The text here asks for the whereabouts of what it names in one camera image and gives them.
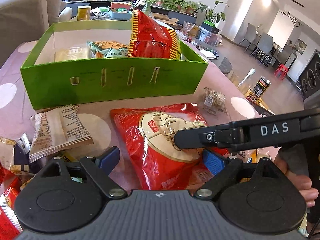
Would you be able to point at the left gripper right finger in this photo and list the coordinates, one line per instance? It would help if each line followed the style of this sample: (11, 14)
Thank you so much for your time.
(224, 171)

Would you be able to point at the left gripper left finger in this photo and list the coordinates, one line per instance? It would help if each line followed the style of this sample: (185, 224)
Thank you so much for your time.
(98, 170)

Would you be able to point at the red round-cracker snack bag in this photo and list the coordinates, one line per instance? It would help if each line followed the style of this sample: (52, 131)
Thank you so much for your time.
(149, 138)

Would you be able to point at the green yellow bean snack bag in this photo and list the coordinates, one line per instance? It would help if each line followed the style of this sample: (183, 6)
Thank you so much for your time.
(108, 49)

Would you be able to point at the red yellow striped snack bag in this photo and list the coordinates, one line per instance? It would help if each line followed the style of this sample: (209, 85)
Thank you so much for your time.
(149, 39)

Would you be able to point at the person's right hand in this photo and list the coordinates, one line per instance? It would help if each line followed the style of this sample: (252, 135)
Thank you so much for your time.
(301, 182)

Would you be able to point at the black yellow drink can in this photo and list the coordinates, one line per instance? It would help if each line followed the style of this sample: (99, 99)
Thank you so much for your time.
(261, 87)

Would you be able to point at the beige printed snack packet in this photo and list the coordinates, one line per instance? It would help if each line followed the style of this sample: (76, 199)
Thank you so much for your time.
(56, 130)

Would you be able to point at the red stool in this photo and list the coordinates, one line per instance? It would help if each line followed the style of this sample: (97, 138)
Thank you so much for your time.
(281, 72)

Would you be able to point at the glass mug with spoon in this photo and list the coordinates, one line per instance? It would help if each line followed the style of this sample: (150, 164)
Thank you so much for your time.
(242, 83)

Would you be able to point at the pink polka dot tablecloth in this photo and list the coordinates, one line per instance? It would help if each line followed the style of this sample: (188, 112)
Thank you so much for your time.
(16, 112)

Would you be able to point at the small clear nut packet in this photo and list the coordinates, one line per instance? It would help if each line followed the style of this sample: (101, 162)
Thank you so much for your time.
(214, 101)

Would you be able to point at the grey dining chair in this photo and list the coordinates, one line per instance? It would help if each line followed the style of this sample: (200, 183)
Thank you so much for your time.
(264, 45)

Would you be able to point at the green cardboard box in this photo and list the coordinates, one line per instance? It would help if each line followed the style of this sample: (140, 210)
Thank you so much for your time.
(50, 84)

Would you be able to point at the dark marble round table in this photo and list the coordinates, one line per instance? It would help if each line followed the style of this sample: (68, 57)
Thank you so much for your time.
(215, 56)

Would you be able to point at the blue snack tray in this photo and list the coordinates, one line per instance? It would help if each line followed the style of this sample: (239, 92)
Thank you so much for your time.
(120, 14)

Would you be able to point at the yellow canister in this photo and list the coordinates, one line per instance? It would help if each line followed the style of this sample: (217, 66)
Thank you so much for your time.
(84, 12)

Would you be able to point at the open cardboard box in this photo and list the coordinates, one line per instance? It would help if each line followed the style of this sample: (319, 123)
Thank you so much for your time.
(165, 19)

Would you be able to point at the beige sofa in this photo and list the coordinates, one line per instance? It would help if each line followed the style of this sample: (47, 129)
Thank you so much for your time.
(27, 20)

